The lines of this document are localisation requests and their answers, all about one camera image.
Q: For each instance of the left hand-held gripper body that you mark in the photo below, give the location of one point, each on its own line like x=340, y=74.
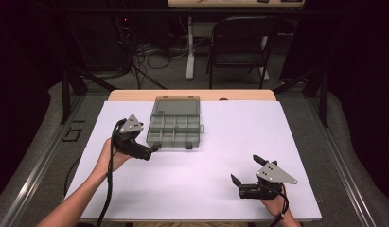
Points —
x=131, y=138

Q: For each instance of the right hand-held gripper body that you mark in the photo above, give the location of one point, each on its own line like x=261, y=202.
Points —
x=274, y=174

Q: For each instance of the grey plastic compartment box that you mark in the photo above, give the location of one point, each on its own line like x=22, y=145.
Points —
x=175, y=126

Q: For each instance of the person's left hand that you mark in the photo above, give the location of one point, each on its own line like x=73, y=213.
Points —
x=118, y=159

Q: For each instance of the person's right hand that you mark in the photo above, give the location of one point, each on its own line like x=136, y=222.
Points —
x=274, y=206

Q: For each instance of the white board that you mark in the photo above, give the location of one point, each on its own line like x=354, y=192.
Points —
x=214, y=151

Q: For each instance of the wooden table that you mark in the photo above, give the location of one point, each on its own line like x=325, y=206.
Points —
x=135, y=95

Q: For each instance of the black metal stand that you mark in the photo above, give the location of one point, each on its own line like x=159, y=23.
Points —
x=69, y=94
x=318, y=91

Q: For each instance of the white desk leg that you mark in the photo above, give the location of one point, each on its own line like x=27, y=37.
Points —
x=190, y=53

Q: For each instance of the black folding chair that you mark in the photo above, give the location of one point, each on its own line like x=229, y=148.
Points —
x=239, y=47

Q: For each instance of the wooden desk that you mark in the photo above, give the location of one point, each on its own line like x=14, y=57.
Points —
x=233, y=3

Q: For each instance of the aluminium floor rail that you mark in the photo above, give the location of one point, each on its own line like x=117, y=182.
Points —
x=34, y=170
x=343, y=170

